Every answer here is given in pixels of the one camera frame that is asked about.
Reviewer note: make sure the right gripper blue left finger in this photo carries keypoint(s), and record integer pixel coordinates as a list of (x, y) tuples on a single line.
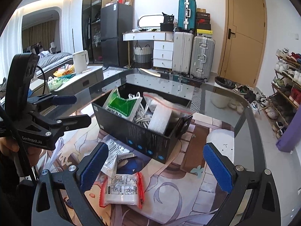
[(90, 166)]

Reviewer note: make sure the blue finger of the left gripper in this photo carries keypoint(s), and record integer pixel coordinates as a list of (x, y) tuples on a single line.
[(64, 100), (71, 123)]

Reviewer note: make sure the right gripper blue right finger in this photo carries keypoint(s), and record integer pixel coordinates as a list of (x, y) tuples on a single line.
[(221, 167)]

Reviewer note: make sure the green white medicine packet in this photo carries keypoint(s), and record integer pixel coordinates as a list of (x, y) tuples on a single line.
[(121, 107)]

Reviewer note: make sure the person's left hand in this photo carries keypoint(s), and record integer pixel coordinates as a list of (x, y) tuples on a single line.
[(9, 147)]

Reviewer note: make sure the grey side cabinet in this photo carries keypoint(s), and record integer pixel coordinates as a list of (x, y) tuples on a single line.
[(79, 82)]

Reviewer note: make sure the silver foil packet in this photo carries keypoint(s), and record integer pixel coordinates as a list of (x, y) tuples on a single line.
[(116, 153)]

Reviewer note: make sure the white packet with red edges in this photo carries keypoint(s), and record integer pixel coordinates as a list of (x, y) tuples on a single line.
[(123, 189)]

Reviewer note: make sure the anime printed desk mat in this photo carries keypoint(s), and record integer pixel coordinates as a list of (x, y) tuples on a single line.
[(182, 191)]

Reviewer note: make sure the white electric kettle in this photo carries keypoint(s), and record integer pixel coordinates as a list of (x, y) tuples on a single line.
[(80, 61)]

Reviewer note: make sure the black cardboard box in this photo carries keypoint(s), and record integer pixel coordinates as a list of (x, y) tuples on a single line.
[(155, 145)]

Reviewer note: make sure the purple bag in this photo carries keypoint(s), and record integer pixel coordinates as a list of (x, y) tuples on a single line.
[(291, 136)]

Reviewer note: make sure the woven laundry basket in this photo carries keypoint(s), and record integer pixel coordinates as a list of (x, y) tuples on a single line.
[(143, 56)]

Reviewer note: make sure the shoe rack with shoes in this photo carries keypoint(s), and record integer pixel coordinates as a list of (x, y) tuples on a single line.
[(285, 101)]

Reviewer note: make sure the black refrigerator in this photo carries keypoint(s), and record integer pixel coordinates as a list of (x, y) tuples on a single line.
[(115, 20)]

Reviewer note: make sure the black glass cabinet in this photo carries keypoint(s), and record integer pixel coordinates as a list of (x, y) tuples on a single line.
[(91, 10)]

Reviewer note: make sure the silver suitcase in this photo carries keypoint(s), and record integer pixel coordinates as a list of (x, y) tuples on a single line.
[(202, 57)]

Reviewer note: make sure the wooden door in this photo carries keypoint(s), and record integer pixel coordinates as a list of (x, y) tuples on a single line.
[(243, 41)]

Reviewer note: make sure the white dresser with drawers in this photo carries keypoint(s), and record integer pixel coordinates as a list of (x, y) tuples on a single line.
[(163, 46)]

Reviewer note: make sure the oval mirror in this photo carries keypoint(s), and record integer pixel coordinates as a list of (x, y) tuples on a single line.
[(150, 21)]

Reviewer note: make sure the white suitcase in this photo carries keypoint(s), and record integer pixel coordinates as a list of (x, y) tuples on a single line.
[(182, 49)]

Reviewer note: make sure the black bag on dresser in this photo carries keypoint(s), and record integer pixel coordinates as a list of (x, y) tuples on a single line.
[(167, 25)]

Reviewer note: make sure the stack of shoe boxes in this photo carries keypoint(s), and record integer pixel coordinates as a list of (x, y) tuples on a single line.
[(203, 23)]

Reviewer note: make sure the teal suitcase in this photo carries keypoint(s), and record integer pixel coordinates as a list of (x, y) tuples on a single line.
[(187, 16)]

